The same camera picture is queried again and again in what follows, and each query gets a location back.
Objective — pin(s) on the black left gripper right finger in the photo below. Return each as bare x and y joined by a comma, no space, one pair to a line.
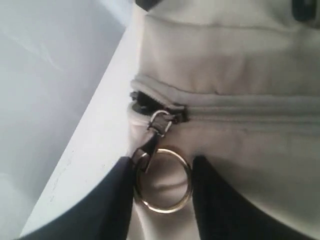
233,203

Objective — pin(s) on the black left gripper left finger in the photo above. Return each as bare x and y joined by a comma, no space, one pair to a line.
104,214

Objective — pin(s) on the metal zipper pull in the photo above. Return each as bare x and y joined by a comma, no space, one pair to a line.
157,127

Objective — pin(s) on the cream white duffel bag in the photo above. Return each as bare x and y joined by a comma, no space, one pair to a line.
242,78

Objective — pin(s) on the white backdrop curtain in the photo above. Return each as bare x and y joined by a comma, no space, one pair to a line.
53,54

